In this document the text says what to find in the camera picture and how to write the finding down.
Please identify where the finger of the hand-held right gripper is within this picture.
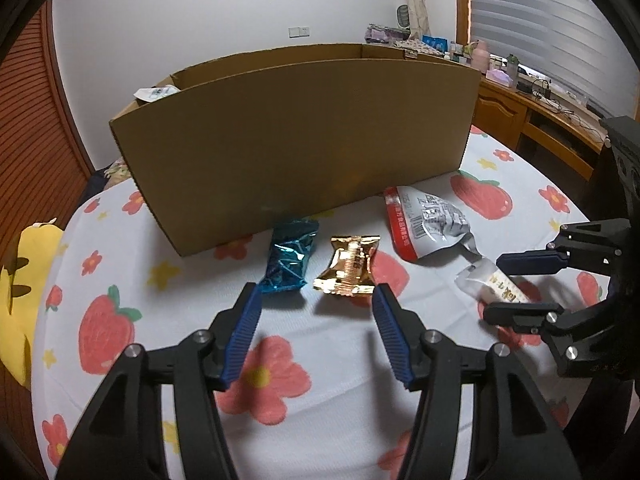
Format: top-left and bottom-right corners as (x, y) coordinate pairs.
(482, 297), (622, 377)
(496, 217), (631, 278)

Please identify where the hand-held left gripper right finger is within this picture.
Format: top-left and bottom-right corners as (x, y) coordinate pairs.
(371, 282), (583, 480)

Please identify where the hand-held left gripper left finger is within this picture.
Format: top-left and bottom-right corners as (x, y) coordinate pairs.
(55, 282), (263, 480)

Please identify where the white snack bar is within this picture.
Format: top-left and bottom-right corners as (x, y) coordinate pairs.
(455, 259), (538, 311)

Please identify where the gold foil snack packet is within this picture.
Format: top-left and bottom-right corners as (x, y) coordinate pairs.
(313, 234), (382, 297)

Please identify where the brown cardboard box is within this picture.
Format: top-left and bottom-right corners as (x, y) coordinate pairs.
(109, 42), (481, 257)

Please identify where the large white snack packet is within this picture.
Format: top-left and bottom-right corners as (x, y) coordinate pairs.
(134, 85), (182, 104)

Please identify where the blue foil snack packet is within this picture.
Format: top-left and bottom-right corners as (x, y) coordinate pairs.
(260, 217), (321, 295)

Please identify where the white red edged snack packet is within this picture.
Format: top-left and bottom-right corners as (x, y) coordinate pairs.
(384, 185), (488, 263)

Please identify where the wooden desk with clutter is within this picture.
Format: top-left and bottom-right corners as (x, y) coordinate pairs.
(470, 72), (614, 184)

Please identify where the grey striped window blind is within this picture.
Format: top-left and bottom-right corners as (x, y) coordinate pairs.
(467, 0), (640, 117)

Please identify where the floral blanket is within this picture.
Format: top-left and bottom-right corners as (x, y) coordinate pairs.
(102, 157), (134, 191)

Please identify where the pink thermos jug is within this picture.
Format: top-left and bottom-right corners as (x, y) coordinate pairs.
(470, 40), (490, 74)

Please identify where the dark blue bed sheet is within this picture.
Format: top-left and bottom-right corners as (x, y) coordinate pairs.
(80, 167), (109, 206)

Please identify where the yellow plush toy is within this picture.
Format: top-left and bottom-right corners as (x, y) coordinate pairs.
(0, 219), (64, 391)

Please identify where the beige dotted cloth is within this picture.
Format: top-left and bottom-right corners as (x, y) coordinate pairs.
(395, 37), (449, 59)

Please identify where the folded purple patterned cloth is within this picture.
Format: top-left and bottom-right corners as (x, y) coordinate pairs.
(365, 24), (406, 44)

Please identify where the cream patterned curtain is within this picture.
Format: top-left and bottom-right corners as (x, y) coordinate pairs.
(397, 0), (434, 41)

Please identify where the brown slatted wooden wardrobe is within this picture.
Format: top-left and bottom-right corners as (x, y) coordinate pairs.
(0, 0), (96, 213)

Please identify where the power strip with cables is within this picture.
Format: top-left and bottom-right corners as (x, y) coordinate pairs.
(515, 77), (554, 99)

